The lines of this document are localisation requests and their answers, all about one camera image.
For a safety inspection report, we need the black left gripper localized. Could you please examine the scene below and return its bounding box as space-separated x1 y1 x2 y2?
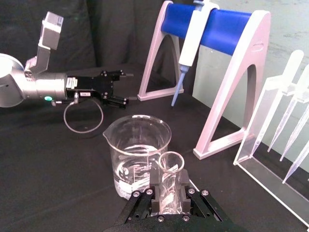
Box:
66 70 139 110

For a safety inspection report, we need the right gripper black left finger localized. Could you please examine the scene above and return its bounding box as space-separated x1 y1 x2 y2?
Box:
123 169 162 224

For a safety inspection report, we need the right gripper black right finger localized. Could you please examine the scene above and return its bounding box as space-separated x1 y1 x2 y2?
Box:
179 169 225 222

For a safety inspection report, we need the clear glass test tube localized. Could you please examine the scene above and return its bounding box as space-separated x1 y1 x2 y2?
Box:
158 151 185 216

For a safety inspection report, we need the clear glass beaker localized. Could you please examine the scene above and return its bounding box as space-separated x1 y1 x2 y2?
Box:
103 114 172 200

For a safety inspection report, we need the clear acrylic dropper rack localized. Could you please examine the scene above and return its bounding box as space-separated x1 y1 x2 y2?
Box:
233 76 309 228

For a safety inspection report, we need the white pipette with blue tip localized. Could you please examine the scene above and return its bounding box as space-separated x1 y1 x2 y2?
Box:
170 0 213 107

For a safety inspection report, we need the black table cloth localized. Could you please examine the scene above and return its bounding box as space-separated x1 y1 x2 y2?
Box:
0 0 309 232

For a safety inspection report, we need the clear plastic dropper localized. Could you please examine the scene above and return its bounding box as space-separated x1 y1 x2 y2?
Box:
281 144 309 185
279 103 309 162
251 49 305 156
267 64 309 153

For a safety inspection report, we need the white and blue pipette stand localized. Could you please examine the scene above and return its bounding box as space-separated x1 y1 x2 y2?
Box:
137 0 272 160

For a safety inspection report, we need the thin dark looped cable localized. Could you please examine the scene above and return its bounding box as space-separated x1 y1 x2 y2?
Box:
51 96 104 134

